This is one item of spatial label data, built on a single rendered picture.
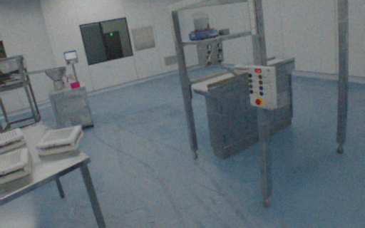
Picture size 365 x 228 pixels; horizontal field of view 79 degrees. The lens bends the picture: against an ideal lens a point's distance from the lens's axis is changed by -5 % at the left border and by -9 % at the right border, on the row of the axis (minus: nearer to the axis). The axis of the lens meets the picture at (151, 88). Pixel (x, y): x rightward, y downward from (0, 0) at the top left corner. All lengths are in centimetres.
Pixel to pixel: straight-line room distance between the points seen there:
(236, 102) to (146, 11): 538
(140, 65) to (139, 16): 149
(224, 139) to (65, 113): 268
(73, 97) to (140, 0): 423
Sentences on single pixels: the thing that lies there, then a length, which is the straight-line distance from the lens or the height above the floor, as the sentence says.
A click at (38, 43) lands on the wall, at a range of 689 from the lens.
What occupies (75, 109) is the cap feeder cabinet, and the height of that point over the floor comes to 41.
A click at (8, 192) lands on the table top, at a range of 137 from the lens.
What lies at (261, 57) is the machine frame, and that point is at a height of 116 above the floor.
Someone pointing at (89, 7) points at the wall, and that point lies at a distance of 703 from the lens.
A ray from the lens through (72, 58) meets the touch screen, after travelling 444.
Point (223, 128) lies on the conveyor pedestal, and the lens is 251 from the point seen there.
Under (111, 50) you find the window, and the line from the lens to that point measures 703.
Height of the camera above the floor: 142
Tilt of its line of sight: 13 degrees down
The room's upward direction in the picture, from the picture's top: 10 degrees counter-clockwise
